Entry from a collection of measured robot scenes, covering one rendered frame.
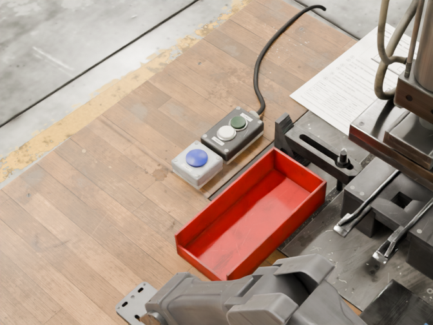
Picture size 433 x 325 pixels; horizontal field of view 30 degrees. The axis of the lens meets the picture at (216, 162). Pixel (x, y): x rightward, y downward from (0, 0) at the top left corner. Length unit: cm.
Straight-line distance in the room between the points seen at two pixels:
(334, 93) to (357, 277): 41
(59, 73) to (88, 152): 150
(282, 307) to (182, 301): 27
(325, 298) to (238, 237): 52
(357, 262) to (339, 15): 190
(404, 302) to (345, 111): 43
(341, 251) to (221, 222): 21
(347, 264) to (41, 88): 183
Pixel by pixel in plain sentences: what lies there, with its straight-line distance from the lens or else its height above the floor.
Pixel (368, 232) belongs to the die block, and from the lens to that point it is 139.
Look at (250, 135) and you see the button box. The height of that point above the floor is 93.
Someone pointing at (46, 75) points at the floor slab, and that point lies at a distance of 302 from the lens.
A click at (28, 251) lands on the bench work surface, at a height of 90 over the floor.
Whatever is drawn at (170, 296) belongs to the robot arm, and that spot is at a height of 107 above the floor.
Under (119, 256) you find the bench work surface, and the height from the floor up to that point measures 90.
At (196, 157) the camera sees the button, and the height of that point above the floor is 94.
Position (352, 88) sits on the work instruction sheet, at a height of 90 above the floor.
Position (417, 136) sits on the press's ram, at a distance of 117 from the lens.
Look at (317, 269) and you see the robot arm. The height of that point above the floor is 130.
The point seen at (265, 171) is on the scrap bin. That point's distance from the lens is 145.
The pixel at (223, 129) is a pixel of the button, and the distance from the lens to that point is 149.
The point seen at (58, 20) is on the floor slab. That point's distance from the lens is 324.
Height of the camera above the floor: 205
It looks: 51 degrees down
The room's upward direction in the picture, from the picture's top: 4 degrees counter-clockwise
